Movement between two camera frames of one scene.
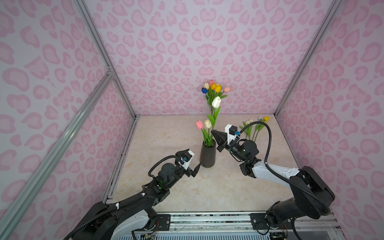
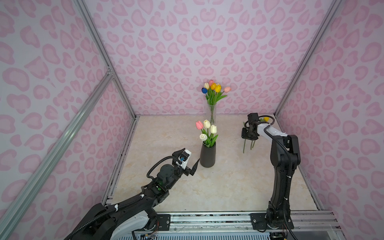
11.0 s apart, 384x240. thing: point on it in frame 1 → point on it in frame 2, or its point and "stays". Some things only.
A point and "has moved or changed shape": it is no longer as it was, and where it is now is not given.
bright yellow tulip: (218, 88) stays
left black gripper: (189, 172) stays
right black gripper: (219, 135) → (244, 136)
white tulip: (216, 104) has moved or changed shape
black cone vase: (207, 154) stays
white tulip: (208, 125) stays
